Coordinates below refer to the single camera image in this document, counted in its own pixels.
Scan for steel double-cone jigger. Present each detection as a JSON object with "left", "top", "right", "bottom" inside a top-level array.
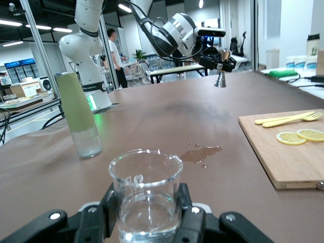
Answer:
[{"left": 214, "top": 49, "right": 232, "bottom": 89}]

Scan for small liquid puddle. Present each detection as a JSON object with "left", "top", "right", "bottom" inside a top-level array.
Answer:
[{"left": 180, "top": 142, "right": 224, "bottom": 169}]

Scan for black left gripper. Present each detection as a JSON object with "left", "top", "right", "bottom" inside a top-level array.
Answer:
[{"left": 192, "top": 36, "right": 238, "bottom": 73}]

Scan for yellow lemon slice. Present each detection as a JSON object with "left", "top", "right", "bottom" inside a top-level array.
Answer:
[
  {"left": 275, "top": 131, "right": 308, "bottom": 146},
  {"left": 296, "top": 128, "right": 324, "bottom": 143}
]

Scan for green cloth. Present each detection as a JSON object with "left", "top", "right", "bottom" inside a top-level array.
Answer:
[{"left": 267, "top": 69, "right": 299, "bottom": 78}]

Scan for wooden cutting board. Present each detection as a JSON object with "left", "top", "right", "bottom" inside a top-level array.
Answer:
[{"left": 238, "top": 108, "right": 324, "bottom": 191}]

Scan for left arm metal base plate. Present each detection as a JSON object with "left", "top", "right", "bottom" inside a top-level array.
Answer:
[{"left": 94, "top": 102, "right": 119, "bottom": 115}]

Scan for long white bench table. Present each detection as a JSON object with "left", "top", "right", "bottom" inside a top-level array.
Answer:
[{"left": 148, "top": 64, "right": 208, "bottom": 85}]

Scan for brown table cover sheet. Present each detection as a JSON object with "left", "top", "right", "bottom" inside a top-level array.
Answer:
[{"left": 0, "top": 70, "right": 324, "bottom": 243}]

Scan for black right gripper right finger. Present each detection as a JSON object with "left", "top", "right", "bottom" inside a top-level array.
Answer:
[{"left": 172, "top": 182, "right": 274, "bottom": 243}]

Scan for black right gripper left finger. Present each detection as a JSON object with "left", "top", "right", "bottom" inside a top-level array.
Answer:
[{"left": 0, "top": 182, "right": 118, "bottom": 243}]

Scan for white washing machine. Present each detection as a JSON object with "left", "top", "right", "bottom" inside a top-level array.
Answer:
[{"left": 37, "top": 76, "right": 53, "bottom": 92}]

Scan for glass bottle with green sleeve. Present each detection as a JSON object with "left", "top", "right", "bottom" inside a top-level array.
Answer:
[{"left": 54, "top": 71, "right": 103, "bottom": 160}]

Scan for green potted plant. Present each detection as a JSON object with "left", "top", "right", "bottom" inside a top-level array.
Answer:
[{"left": 132, "top": 49, "right": 148, "bottom": 62}]

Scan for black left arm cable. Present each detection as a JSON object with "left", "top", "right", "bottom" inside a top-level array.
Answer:
[{"left": 121, "top": 0, "right": 203, "bottom": 61}]

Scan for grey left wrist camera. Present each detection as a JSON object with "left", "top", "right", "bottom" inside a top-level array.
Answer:
[{"left": 196, "top": 26, "right": 227, "bottom": 38}]

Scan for slanted aluminium post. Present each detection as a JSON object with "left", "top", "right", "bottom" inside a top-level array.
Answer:
[{"left": 19, "top": 0, "right": 67, "bottom": 119}]

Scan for yellow plastic fork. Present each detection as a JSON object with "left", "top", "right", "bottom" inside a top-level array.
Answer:
[{"left": 261, "top": 111, "right": 324, "bottom": 128}]

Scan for clear glass measuring beaker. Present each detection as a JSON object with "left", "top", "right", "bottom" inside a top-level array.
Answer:
[{"left": 108, "top": 148, "right": 184, "bottom": 243}]

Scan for person in white shirt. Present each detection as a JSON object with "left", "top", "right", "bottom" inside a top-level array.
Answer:
[{"left": 106, "top": 28, "right": 129, "bottom": 89}]

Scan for white bottle with dark cap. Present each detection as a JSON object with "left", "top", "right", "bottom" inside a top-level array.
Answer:
[{"left": 306, "top": 32, "right": 320, "bottom": 57}]

